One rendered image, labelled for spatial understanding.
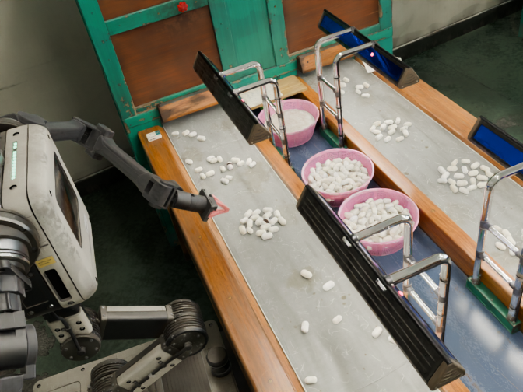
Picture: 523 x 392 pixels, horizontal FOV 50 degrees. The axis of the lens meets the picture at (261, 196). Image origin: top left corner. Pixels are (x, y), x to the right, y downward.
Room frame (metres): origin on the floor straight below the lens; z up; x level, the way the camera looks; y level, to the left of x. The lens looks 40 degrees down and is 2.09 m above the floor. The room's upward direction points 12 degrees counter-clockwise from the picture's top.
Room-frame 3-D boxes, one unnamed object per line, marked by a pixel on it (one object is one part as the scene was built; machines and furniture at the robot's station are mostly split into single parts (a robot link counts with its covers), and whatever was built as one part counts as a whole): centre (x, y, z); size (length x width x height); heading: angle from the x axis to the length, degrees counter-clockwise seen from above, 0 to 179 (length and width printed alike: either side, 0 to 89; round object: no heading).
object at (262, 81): (1.81, -0.03, 0.90); 0.20 x 0.19 x 0.45; 15
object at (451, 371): (0.86, -0.20, 1.08); 0.62 x 0.08 x 0.07; 15
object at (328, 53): (2.38, -0.44, 0.83); 0.30 x 0.06 x 0.07; 105
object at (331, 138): (1.91, -0.42, 0.90); 0.20 x 0.19 x 0.45; 15
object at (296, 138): (2.03, -0.18, 0.72); 0.27 x 0.27 x 0.10
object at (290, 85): (2.24, -0.12, 0.77); 0.33 x 0.15 x 0.01; 105
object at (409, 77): (1.94, -0.49, 1.08); 0.62 x 0.08 x 0.07; 15
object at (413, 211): (1.34, -0.37, 0.72); 0.27 x 0.27 x 0.10
